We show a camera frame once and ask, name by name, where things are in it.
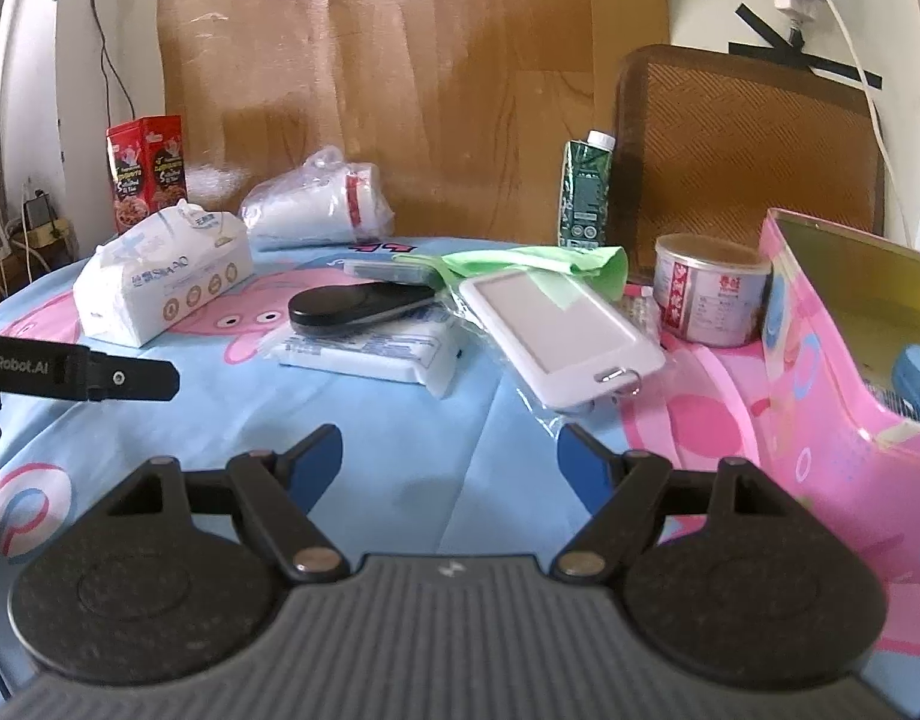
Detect bagged white paper cups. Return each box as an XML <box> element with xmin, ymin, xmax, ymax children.
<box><xmin>240</xmin><ymin>146</ymin><xmax>395</xmax><ymax>250</ymax></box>

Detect white cable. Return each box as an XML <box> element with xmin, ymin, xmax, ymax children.
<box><xmin>796</xmin><ymin>0</ymin><xmax>920</xmax><ymax>249</ymax></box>

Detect black glasses case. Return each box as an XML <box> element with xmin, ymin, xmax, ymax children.
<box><xmin>288</xmin><ymin>281</ymin><xmax>437</xmax><ymax>335</ymax></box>

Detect white tissue pack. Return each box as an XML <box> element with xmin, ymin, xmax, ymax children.
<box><xmin>73</xmin><ymin>200</ymin><xmax>254</xmax><ymax>348</ymax></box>

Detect pink tin box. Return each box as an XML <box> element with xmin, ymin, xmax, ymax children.
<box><xmin>759</xmin><ymin>208</ymin><xmax>920</xmax><ymax>583</ymax></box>

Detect red white can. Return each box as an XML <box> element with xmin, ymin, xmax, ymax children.
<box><xmin>654</xmin><ymin>234</ymin><xmax>772</xmax><ymax>348</ymax></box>

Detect wet wipes pack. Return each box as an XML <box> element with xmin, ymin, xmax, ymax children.
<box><xmin>258</xmin><ymin>312</ymin><xmax>463</xmax><ymax>398</ymax></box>

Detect green drink carton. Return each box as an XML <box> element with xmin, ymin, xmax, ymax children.
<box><xmin>558</xmin><ymin>130</ymin><xmax>616</xmax><ymax>249</ymax></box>

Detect brown wood board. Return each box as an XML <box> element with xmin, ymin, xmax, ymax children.
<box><xmin>158</xmin><ymin>0</ymin><xmax>670</xmax><ymax>244</ymax></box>

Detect green plastic bag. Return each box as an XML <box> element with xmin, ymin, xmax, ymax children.
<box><xmin>393</xmin><ymin>245</ymin><xmax>629</xmax><ymax>302</ymax></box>

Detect red snack box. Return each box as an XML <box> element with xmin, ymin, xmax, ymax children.
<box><xmin>106</xmin><ymin>115</ymin><xmax>187</xmax><ymax>232</ymax></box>

